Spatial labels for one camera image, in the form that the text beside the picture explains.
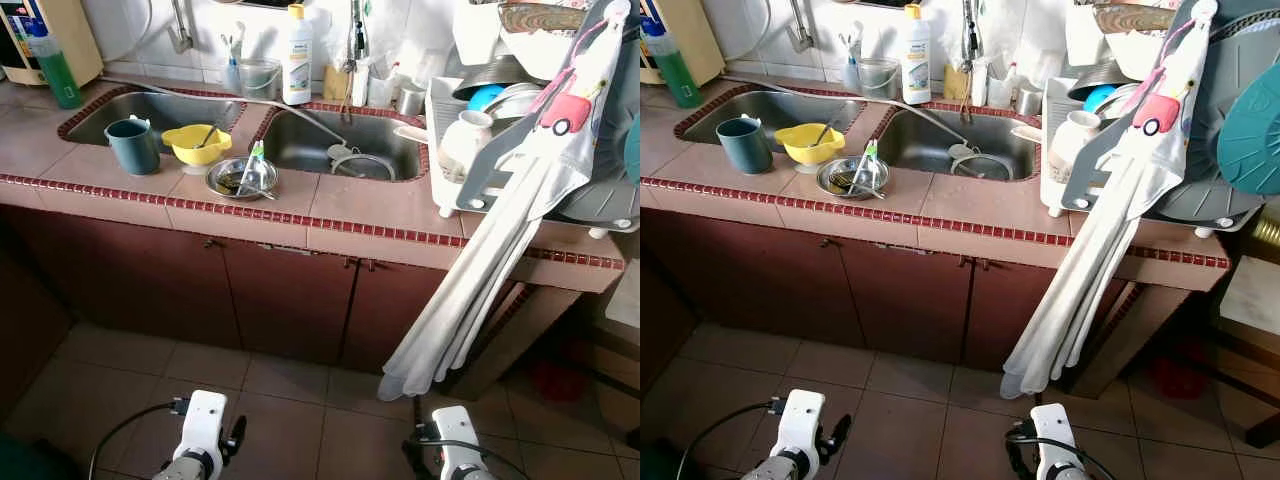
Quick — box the yellow plastic bowl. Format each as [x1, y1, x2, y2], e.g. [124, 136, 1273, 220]
[775, 123, 846, 166]
[162, 123, 233, 166]

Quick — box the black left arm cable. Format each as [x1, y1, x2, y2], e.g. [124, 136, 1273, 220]
[88, 397, 191, 480]
[675, 397, 786, 480]

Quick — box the grey wall faucet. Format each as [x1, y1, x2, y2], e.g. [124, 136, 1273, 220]
[168, 0, 196, 56]
[787, 0, 816, 54]

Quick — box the brown patterned bowl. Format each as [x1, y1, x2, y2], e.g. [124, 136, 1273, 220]
[1090, 0, 1186, 36]
[495, 0, 591, 36]

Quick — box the white printed apron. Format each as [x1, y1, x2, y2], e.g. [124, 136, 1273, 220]
[1000, 0, 1221, 401]
[378, 0, 633, 401]

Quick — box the white ceramic jar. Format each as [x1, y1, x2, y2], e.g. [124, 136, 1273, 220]
[1055, 108, 1106, 181]
[440, 108, 496, 181]

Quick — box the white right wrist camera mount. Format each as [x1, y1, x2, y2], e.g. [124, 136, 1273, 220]
[1030, 403, 1077, 479]
[430, 404, 485, 479]

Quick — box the white plate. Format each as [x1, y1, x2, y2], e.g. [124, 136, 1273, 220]
[1105, 85, 1153, 122]
[490, 85, 547, 122]

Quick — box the dark brown counter cabinet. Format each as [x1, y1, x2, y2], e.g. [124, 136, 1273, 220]
[0, 205, 561, 401]
[640, 205, 1181, 401]

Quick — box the white sprayer hose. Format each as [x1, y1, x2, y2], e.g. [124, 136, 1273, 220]
[718, 75, 976, 169]
[98, 75, 356, 169]

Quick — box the stainless steel bowl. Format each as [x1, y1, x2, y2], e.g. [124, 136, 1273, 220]
[816, 155, 891, 201]
[205, 157, 279, 201]

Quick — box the teal plastic mug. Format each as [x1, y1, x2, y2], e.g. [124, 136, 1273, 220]
[104, 115, 161, 177]
[716, 115, 773, 176]

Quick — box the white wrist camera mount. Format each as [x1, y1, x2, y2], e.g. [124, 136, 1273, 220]
[172, 389, 230, 466]
[772, 389, 827, 467]
[1030, 403, 1077, 479]
[430, 404, 485, 479]

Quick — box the green dish soap bottle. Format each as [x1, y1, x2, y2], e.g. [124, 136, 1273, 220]
[22, 18, 86, 109]
[640, 15, 704, 109]

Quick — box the white bottle yellow cap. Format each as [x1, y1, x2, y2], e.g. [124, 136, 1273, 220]
[282, 4, 314, 106]
[900, 4, 933, 106]

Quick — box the round steel strainer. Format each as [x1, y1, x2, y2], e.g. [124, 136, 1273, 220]
[335, 150, 399, 183]
[955, 150, 1016, 183]

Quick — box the translucent plastic container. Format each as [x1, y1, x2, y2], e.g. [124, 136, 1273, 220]
[369, 66, 400, 109]
[985, 66, 1016, 109]

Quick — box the light top side table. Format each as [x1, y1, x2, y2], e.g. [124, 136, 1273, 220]
[1215, 255, 1280, 346]
[603, 262, 641, 346]

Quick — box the large white bowl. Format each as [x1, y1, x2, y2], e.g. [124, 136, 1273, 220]
[500, 30, 583, 81]
[1100, 30, 1181, 81]

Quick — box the stainless steel pot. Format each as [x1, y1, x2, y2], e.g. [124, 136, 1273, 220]
[455, 55, 533, 101]
[1068, 55, 1143, 101]

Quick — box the clear plastic bucket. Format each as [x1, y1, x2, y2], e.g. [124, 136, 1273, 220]
[858, 58, 901, 101]
[238, 58, 283, 101]

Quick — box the beige water ionizer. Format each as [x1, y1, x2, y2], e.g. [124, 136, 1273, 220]
[640, 0, 726, 89]
[0, 0, 104, 89]

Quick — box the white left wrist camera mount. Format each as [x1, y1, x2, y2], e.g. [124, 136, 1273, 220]
[172, 389, 230, 466]
[772, 389, 827, 467]

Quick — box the grey plastic drainer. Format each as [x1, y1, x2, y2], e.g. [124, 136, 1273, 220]
[455, 0, 641, 236]
[1065, 0, 1280, 236]

